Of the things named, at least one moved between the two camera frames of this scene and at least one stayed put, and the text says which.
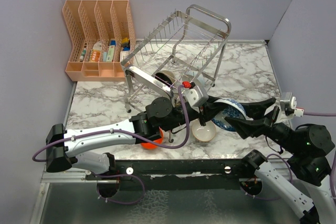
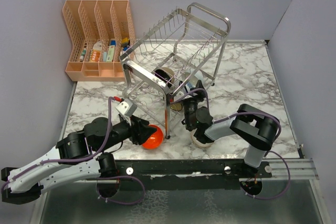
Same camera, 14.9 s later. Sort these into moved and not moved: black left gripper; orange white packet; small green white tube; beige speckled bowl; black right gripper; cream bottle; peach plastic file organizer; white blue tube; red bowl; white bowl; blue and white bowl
Moved: black right gripper; blue and white bowl; black left gripper; white bowl; beige speckled bowl
Not moved: orange white packet; cream bottle; white blue tube; peach plastic file organizer; small green white tube; red bowl
